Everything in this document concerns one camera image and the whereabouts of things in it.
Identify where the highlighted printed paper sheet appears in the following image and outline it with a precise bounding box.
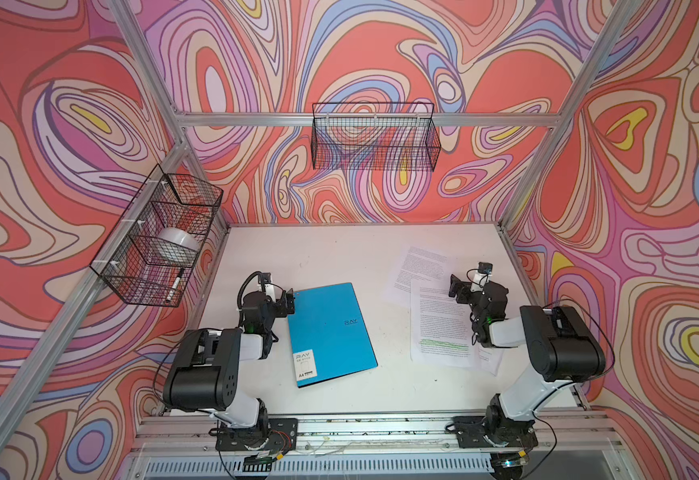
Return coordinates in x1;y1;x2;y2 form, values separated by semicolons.
411;280;481;370

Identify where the blue file folder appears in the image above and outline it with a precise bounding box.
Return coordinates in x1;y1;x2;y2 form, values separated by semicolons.
287;283;379;388

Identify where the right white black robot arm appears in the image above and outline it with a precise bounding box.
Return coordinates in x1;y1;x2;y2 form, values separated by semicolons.
449;275;607;445

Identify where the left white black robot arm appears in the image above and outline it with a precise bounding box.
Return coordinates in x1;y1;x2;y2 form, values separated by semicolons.
162;290;295;438

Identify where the far printed paper sheet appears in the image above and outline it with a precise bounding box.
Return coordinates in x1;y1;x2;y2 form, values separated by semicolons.
383;245;453;308

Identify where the right printed paper sheet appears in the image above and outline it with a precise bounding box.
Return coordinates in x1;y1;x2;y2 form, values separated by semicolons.
477;345;503;376

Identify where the black marker pen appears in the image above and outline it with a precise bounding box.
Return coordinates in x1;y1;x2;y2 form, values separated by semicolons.
164;268;184;304

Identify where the white bowl in basket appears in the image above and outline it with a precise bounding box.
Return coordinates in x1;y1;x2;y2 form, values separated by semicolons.
157;227;200;251

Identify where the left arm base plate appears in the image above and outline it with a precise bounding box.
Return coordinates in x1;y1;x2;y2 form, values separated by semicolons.
209;417;298;455

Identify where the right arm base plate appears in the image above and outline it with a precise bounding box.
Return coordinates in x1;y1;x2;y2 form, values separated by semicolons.
447;416;539;450

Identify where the left black wire basket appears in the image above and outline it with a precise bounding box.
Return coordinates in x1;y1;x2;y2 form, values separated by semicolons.
89;166;223;308

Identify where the black wire basket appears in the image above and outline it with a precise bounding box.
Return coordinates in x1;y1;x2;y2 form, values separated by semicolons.
89;166;223;308
310;100;441;172

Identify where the back black wire basket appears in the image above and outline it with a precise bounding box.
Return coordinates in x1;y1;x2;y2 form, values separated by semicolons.
310;100;441;172

